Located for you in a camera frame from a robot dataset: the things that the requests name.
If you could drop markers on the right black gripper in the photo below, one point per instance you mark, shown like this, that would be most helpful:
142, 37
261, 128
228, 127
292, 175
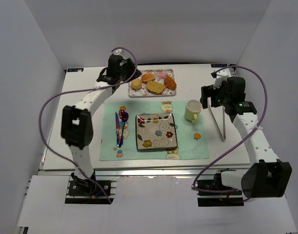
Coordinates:
208, 95

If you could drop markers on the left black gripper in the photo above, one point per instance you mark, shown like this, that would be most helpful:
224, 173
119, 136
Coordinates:
129, 70

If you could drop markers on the round pale bread roll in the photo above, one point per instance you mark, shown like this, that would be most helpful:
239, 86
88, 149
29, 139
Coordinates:
136, 84

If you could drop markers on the herb bread slice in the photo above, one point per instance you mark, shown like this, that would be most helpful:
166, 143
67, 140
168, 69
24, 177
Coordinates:
155, 87

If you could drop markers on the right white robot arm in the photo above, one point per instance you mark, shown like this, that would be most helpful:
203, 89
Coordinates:
267, 176

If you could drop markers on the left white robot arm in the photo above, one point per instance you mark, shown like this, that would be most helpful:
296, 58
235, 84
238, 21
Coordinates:
77, 126

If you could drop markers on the brown crusty bread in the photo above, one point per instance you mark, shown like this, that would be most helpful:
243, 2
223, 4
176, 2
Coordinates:
170, 83

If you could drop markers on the pale green mug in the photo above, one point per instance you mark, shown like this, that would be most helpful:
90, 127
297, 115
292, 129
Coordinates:
192, 110

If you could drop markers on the sesame bun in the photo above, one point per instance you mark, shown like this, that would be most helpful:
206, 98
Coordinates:
147, 77

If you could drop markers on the purple spoon upper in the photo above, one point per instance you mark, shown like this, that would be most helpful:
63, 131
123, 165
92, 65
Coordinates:
121, 119

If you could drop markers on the purple spoon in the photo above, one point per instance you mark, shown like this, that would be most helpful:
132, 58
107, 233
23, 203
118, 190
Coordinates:
124, 117
121, 119

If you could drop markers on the purple spoon lower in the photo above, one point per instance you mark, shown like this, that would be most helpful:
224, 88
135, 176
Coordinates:
124, 117

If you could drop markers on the mint green placemat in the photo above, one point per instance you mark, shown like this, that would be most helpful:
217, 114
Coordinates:
192, 141

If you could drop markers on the iridescent knife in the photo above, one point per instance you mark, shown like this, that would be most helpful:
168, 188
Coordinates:
118, 135

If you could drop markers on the square floral plate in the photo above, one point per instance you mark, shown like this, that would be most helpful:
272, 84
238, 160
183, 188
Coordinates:
155, 132

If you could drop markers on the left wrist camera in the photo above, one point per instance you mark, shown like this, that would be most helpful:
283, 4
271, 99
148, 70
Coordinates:
118, 52

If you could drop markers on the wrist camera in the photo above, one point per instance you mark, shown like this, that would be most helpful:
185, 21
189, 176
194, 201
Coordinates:
219, 77
118, 52

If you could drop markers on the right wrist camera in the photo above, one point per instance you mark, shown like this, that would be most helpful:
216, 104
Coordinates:
219, 77

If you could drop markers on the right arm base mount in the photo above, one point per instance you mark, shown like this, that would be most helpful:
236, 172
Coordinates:
212, 198

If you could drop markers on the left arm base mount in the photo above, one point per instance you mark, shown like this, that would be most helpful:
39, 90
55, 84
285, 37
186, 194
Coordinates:
83, 191

